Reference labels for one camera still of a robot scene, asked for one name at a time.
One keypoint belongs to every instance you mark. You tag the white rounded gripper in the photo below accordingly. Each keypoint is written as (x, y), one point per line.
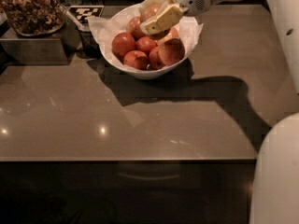
(172, 14)

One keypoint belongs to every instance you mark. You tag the large apple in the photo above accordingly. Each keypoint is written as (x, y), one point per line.
(148, 13)
(171, 51)

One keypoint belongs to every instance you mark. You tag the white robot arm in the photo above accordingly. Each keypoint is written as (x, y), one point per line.
(275, 186)

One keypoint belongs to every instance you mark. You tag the right back apple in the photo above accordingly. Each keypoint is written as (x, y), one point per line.
(173, 33)

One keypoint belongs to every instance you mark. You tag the back red apple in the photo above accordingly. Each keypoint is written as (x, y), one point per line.
(133, 27)

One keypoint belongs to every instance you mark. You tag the centre small red apple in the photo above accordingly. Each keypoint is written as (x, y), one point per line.
(145, 44)

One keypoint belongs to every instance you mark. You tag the front middle red apple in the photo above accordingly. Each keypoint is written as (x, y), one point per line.
(154, 59)

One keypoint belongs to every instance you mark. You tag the white ceramic bowl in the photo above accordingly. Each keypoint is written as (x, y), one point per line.
(149, 69)

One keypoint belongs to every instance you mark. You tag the white paper bowl liner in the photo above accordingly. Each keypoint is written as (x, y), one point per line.
(173, 13)

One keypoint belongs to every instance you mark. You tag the front left red apple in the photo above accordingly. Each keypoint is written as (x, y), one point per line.
(136, 59)

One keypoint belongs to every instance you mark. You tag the black white marker card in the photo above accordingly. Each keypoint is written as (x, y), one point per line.
(82, 13)

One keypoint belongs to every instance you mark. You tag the metal box stand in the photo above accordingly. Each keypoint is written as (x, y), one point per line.
(55, 49)

